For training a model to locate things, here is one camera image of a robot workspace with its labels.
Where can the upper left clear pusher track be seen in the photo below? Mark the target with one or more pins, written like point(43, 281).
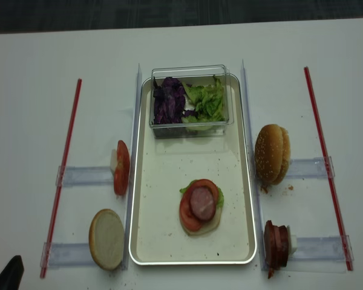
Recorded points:
point(68, 176)

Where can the lower right clear pusher track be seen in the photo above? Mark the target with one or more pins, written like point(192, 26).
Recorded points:
point(331, 254)

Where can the left red rail strip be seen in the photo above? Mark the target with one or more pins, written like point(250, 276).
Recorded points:
point(47, 247)

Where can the front sesame bun top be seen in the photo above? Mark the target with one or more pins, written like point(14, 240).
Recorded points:
point(269, 153)

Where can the green lettuce leaves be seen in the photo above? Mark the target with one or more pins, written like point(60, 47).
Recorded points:
point(207, 101)

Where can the sesame bun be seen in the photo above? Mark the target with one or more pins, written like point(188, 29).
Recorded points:
point(269, 153)
point(286, 157)

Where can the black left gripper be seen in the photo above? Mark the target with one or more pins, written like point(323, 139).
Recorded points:
point(11, 275)

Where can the white bun half left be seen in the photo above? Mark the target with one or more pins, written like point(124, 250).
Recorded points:
point(106, 239)

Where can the lower left clear pusher track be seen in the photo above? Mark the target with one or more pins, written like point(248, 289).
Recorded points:
point(57, 255)

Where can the silver metal tray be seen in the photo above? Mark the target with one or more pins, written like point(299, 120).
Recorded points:
point(164, 167)

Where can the purple cabbage leaves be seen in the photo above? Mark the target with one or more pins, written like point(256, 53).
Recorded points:
point(169, 101)

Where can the standing tomato slices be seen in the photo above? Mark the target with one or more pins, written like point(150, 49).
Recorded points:
point(121, 173)

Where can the white pusher block tomato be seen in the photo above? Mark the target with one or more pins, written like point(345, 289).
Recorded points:
point(113, 161)

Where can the rear sesame bun top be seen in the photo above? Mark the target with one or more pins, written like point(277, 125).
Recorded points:
point(286, 157)

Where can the stacked sausage slices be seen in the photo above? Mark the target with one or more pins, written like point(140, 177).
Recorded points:
point(276, 245)

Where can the upper right clear pusher track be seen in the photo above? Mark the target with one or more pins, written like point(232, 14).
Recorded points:
point(320, 167)

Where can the lettuce leaf under tomato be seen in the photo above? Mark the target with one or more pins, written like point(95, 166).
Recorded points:
point(216, 191)

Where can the sausage patty on tray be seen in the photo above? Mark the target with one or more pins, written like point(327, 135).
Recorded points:
point(202, 204)

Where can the right red rail strip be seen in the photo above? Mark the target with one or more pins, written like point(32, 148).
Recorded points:
point(340, 222)

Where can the bottom bun on tray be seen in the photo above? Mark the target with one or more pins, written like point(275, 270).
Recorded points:
point(206, 227)

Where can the red rail strip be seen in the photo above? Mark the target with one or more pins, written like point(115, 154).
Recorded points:
point(47, 247)
point(340, 222)

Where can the clear pusher track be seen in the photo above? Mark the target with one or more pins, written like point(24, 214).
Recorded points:
point(68, 176)
point(57, 255)
point(320, 167)
point(331, 254)

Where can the clear plastic container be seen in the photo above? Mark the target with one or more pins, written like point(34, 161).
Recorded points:
point(193, 76)

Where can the tomato slice on tray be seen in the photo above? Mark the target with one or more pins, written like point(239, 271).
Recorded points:
point(189, 220)

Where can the white pusher block sausage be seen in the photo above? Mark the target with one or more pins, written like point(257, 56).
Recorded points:
point(292, 241)

